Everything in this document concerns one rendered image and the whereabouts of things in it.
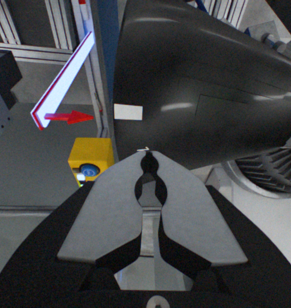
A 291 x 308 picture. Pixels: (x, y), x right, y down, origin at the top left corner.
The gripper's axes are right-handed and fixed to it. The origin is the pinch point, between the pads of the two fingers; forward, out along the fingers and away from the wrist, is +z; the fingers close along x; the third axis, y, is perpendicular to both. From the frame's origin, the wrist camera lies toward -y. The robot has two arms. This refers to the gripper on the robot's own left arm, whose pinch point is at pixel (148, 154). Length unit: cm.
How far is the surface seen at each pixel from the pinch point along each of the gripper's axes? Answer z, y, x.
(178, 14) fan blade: 9.5, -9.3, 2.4
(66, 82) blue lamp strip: 18.7, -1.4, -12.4
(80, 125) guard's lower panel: 112, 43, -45
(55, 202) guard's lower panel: 54, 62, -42
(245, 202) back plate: 20.7, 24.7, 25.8
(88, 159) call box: 27.4, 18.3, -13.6
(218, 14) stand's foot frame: 118, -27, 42
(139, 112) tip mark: 9.2, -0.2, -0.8
